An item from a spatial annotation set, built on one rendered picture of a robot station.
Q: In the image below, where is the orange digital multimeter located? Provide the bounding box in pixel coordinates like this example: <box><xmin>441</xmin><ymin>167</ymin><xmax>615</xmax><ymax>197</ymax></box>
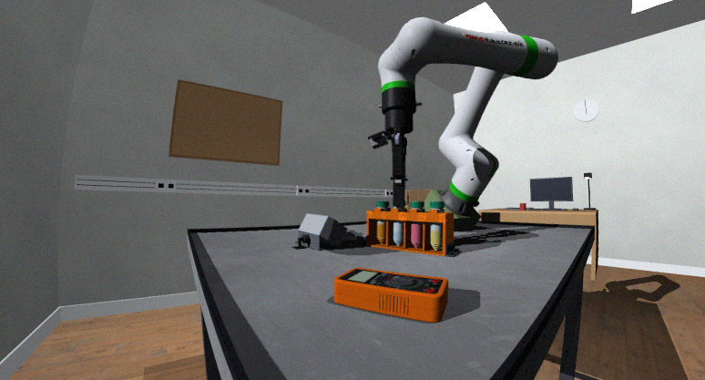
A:
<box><xmin>334</xmin><ymin>268</ymin><xmax>448</xmax><ymax>323</ymax></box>

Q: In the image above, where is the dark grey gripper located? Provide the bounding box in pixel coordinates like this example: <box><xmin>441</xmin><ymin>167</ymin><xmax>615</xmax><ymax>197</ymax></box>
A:
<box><xmin>385</xmin><ymin>109</ymin><xmax>414</xmax><ymax>206</ymax></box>

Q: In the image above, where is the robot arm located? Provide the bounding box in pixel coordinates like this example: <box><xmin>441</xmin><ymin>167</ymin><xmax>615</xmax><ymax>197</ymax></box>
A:
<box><xmin>378</xmin><ymin>17</ymin><xmax>558</xmax><ymax>216</ymax></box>

